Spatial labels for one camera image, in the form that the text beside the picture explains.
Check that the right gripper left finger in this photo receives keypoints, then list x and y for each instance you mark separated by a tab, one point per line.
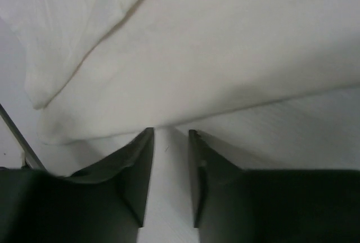
103	202

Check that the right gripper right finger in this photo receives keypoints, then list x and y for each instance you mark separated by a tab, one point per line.
231	204

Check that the white t shirt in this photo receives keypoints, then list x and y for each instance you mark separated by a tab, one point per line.
97	68

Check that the aluminium table rail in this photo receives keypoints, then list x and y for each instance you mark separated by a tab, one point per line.
31	160

